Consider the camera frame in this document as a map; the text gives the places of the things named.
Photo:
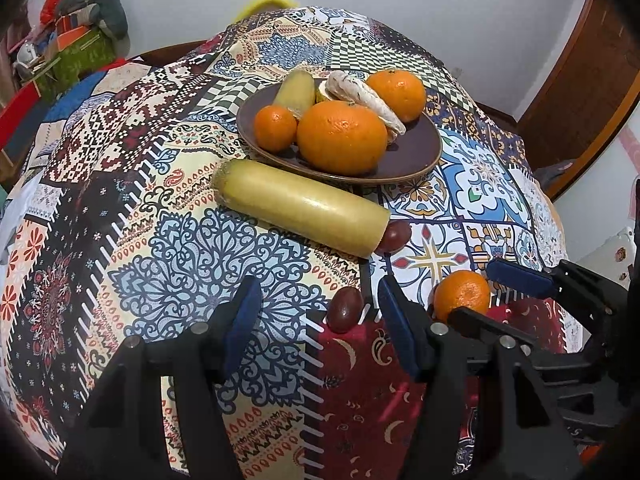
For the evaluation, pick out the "patterned patchwork tablecloth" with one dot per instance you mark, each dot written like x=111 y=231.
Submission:
x=165 y=185

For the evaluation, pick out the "yellow foam tube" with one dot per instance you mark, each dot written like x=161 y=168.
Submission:
x=265 y=4

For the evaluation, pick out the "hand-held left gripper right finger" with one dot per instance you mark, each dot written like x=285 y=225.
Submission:
x=400 y=332

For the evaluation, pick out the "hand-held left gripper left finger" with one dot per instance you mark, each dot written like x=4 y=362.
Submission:
x=242 y=320

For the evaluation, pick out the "dark red fruit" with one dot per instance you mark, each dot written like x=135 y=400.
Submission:
x=345 y=310
x=396 y=236

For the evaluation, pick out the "blue patchwork quilt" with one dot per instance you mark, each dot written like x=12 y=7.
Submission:
x=75 y=97

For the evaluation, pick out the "grey plush pillow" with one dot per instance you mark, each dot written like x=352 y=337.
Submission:
x=100 y=7

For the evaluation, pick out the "pale sweet potato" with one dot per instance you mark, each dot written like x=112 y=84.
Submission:
x=362 y=97

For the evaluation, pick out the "dark purple plate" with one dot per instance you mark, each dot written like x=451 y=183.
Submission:
x=415 y=152

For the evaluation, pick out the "red plastic bag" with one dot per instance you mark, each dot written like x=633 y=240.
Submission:
x=50 y=7

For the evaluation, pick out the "large orange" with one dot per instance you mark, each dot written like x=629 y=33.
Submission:
x=397 y=95
x=342 y=137

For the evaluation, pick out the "brown wooden door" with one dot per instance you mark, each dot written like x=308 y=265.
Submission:
x=580 y=75

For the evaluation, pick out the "small orange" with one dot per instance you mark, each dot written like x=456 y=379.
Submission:
x=460 y=295
x=275 y=129

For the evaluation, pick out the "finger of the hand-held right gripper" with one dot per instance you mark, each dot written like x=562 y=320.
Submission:
x=490 y=327
x=520 y=277

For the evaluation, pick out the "green patterned storage box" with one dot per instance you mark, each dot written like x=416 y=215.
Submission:
x=75 y=57

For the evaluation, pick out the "yellow rind pomelo slice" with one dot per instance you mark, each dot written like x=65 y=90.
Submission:
x=322 y=94

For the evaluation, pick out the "red box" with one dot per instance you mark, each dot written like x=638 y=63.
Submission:
x=17 y=110

